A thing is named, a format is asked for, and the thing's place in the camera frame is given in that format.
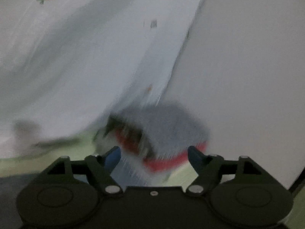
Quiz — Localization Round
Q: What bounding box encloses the grey striped folded garment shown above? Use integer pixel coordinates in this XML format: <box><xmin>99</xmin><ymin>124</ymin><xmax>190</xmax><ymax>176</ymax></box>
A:
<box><xmin>103</xmin><ymin>104</ymin><xmax>208</xmax><ymax>159</ymax></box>

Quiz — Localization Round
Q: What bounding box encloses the white carrot print duvet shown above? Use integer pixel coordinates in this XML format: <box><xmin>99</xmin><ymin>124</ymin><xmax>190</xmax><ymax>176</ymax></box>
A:
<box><xmin>1</xmin><ymin>0</ymin><xmax>203</xmax><ymax>159</ymax></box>

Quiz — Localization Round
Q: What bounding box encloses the green checkered bed sheet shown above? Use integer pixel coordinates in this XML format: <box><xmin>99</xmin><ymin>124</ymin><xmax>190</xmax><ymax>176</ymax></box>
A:
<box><xmin>0</xmin><ymin>128</ymin><xmax>305</xmax><ymax>229</ymax></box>

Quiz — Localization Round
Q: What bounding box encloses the red folded garment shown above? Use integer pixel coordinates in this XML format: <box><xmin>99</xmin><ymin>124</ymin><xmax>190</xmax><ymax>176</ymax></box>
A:
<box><xmin>114</xmin><ymin>127</ymin><xmax>208</xmax><ymax>173</ymax></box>

